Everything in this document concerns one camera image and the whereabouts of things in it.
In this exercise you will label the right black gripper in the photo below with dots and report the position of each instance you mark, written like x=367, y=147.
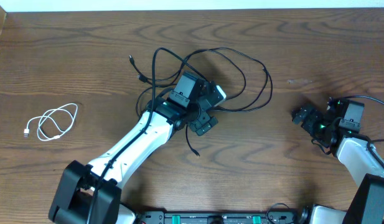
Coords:
x=309, y=122

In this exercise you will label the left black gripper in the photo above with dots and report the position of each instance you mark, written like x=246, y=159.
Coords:
x=204, y=126

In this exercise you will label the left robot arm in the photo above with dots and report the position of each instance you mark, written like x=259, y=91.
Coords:
x=91, y=193

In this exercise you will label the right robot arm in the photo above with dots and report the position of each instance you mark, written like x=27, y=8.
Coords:
x=337, y=133

